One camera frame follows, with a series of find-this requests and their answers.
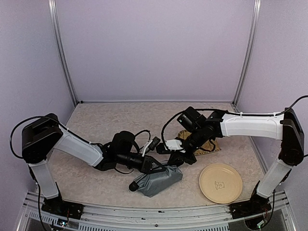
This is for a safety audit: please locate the woven bamboo tray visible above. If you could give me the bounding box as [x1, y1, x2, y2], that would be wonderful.
[177, 130, 221, 156]

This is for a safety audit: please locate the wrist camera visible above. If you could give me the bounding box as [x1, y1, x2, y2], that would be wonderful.
[155, 139, 185, 154]
[141, 137, 161, 157]

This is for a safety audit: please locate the left aluminium frame post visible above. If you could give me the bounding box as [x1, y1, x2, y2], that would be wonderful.
[48, 0, 78, 107]

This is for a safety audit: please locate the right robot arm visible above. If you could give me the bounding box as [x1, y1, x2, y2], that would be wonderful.
[163, 106, 305, 214]

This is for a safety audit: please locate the grey zip pouch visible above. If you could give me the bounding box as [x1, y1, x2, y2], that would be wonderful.
[128, 164, 183, 197]

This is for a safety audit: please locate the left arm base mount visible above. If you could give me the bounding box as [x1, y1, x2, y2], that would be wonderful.
[41, 184, 84, 220]

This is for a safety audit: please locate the beige round plate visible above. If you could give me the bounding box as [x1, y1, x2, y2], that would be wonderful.
[199, 163, 243, 204]

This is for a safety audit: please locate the right aluminium frame post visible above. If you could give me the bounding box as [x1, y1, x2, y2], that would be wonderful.
[232, 0, 261, 107]

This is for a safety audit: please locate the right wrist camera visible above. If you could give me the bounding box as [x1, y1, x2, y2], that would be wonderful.
[155, 139, 185, 154]

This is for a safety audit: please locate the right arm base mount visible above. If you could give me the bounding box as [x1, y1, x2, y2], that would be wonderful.
[229, 182, 272, 219]

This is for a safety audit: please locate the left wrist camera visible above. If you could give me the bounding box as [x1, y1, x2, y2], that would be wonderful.
[141, 137, 161, 157]

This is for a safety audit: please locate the aluminium frame post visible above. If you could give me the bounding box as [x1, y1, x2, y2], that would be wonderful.
[232, 0, 261, 107]
[48, 0, 78, 107]

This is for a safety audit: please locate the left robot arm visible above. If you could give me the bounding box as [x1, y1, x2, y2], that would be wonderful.
[22, 113, 166, 214]

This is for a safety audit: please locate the front aluminium rail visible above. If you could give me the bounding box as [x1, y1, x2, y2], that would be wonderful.
[15, 191, 299, 231]

